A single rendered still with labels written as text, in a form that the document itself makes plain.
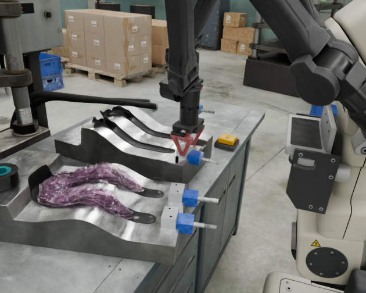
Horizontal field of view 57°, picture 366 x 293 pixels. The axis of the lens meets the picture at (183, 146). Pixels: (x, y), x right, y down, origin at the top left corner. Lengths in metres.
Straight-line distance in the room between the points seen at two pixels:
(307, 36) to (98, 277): 0.63
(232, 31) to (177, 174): 7.01
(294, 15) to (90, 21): 4.72
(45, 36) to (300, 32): 1.28
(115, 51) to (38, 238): 4.26
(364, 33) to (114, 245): 0.68
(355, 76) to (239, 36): 7.20
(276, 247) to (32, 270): 1.56
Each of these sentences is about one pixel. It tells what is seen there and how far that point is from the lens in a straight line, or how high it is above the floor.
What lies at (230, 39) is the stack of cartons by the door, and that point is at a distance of 7.92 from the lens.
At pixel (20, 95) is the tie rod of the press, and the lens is 1.47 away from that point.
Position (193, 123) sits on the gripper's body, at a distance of 0.98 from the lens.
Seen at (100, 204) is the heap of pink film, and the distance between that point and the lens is 0.83.
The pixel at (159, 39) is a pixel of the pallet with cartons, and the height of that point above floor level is 0.55.
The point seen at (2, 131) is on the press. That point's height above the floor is 0.78.
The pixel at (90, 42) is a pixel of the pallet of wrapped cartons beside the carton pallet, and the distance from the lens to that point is 5.31.
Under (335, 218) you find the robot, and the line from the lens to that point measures 0.93.
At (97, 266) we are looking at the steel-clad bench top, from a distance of 0.82.
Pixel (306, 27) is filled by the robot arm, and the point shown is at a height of 1.32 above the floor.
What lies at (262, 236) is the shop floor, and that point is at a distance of 2.19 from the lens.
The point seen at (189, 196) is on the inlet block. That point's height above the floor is 0.87.
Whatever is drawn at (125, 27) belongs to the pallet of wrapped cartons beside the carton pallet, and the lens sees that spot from 4.83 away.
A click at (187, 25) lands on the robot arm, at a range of 0.80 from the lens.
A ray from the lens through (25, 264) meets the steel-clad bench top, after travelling 0.86.
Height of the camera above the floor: 1.38
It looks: 26 degrees down
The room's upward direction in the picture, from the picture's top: 3 degrees clockwise
